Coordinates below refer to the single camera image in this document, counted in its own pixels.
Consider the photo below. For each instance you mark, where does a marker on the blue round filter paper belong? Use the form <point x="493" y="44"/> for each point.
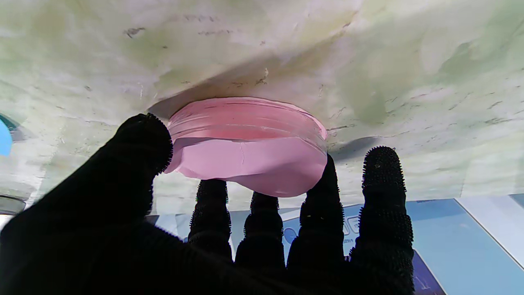
<point x="4" y="137"/>

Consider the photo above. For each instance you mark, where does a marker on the pink culture dish lid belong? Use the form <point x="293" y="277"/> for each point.
<point x="254" y="164"/>

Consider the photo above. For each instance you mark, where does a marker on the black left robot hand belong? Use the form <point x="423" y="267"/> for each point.
<point x="82" y="229"/>

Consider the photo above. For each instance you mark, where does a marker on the printed laboratory backdrop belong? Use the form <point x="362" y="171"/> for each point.
<point x="458" y="250"/>

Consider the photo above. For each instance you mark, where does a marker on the steel kidney tray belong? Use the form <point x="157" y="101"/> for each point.
<point x="8" y="205"/>

